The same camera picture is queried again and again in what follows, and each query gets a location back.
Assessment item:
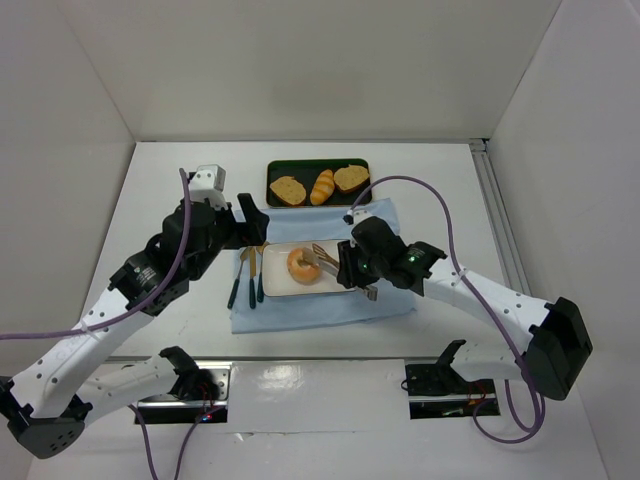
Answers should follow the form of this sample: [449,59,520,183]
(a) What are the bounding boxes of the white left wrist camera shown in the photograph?
[188,164,227,210]

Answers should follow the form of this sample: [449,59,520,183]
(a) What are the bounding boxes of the metal tongs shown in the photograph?
[312,243,378,301]

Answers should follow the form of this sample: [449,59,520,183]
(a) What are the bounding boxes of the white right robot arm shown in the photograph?
[338,211,593,401]

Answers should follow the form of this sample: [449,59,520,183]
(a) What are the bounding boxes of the dark green tray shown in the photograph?
[265,158,371,208]

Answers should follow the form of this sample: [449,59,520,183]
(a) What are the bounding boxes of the light blue cloth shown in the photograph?
[230,207,416,334]

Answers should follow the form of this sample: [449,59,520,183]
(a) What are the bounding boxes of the brown bread slice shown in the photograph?
[333,165,370,194]
[269,176,307,207]

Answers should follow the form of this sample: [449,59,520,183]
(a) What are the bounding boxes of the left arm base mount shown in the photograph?
[136,361,231,425]

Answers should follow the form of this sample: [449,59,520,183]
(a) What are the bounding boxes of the gold knife green handle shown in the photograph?
[249,247,257,309]

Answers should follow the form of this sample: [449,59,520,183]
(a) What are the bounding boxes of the white rectangular plate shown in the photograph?
[262,241,353,297]

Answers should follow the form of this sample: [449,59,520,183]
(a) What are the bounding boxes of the gold spoon green handle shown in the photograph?
[256,242,268,303]

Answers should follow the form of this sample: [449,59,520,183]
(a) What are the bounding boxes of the brown bread slice right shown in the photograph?
[333,165,370,194]

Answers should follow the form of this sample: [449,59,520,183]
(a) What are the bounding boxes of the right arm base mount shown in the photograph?
[400,362,500,420]

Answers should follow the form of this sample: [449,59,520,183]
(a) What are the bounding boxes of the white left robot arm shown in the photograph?
[1,193,269,459]

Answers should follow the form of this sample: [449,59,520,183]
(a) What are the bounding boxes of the golden bread roll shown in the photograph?
[310,169,335,206]

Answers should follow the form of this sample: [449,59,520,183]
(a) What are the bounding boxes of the pink glazed donut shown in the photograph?
[286,247,322,285]

